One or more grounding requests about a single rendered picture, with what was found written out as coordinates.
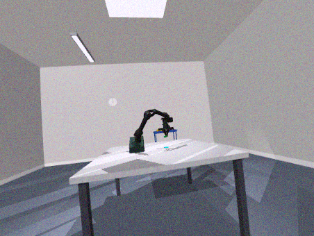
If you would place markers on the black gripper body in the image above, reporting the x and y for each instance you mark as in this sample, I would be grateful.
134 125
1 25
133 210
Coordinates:
165 127

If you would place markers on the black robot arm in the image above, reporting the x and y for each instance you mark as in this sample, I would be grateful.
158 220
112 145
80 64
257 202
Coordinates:
148 115

